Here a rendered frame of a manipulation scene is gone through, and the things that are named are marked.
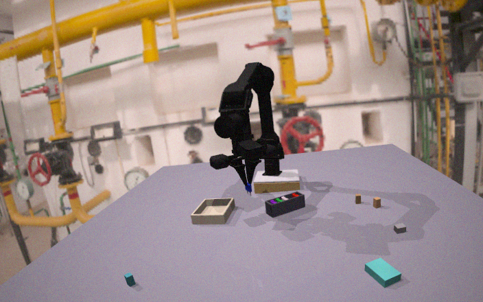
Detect small teal block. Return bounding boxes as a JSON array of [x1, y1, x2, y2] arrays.
[[124, 272, 136, 286]]

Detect teal rectangular block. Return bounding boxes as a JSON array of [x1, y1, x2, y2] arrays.
[[364, 258, 401, 288]]

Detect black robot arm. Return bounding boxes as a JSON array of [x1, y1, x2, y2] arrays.
[[213, 62, 284, 176]]

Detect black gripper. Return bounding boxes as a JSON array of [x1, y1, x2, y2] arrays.
[[209, 130, 278, 186]]

